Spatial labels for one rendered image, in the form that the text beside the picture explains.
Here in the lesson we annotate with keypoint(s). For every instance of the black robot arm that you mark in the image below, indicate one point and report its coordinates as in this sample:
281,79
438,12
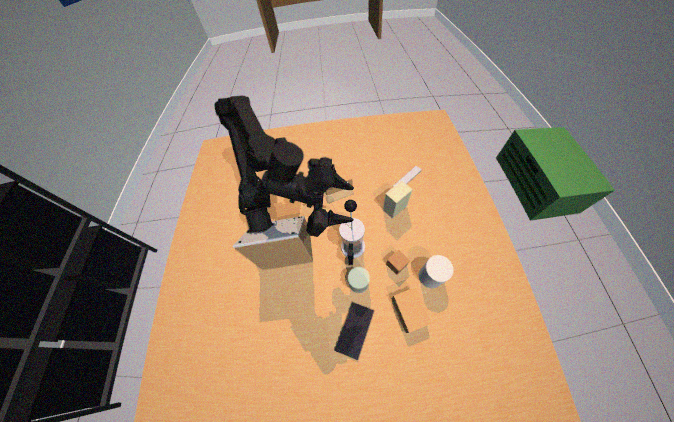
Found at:
256,151

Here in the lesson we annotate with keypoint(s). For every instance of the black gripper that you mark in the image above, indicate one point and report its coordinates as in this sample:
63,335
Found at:
319,219

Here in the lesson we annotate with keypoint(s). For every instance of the glass coffee press with plunger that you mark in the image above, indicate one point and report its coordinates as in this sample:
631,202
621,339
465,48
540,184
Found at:
352,235

